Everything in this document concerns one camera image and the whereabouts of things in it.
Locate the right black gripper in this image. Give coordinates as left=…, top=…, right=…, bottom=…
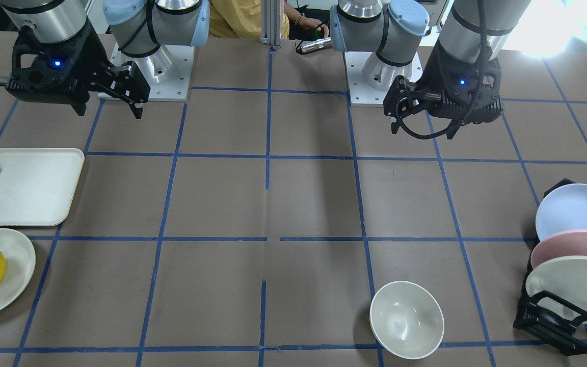
left=0, top=19, right=150, bottom=119

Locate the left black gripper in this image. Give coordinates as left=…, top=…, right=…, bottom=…
left=383, top=42, right=504, bottom=134

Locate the white ceramic bowl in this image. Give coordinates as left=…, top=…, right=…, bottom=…
left=369, top=281, right=445, bottom=360

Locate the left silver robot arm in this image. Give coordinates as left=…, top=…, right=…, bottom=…
left=329, top=1, right=529, bottom=140

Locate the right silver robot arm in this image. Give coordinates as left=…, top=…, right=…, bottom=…
left=0, top=1, right=210, bottom=119

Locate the silver flashlight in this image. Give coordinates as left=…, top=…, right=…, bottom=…
left=295, top=37, right=332, bottom=55

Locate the person in yellow shirt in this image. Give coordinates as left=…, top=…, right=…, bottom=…
left=209, top=1, right=330, bottom=40

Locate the white rectangular tray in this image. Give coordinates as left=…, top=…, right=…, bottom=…
left=0, top=148, right=85, bottom=227

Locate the light blue plate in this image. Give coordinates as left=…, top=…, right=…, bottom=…
left=535, top=183, right=587, bottom=240

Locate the white round plate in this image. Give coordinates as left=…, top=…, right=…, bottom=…
left=0, top=228, right=36, bottom=311

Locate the pink plate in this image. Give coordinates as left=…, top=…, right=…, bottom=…
left=529, top=229, right=587, bottom=268

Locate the cream white plate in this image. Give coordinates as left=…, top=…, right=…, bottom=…
left=525, top=256, right=587, bottom=323

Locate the black dish rack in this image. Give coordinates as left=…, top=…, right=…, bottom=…
left=513, top=178, right=587, bottom=356

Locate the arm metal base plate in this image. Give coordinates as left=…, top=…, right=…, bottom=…
left=343, top=51, right=423, bottom=107
left=110, top=44, right=196, bottom=102

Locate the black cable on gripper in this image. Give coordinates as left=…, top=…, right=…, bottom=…
left=393, top=0, right=493, bottom=140

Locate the aluminium frame post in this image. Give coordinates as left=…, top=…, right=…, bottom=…
left=259, top=0, right=283, bottom=48

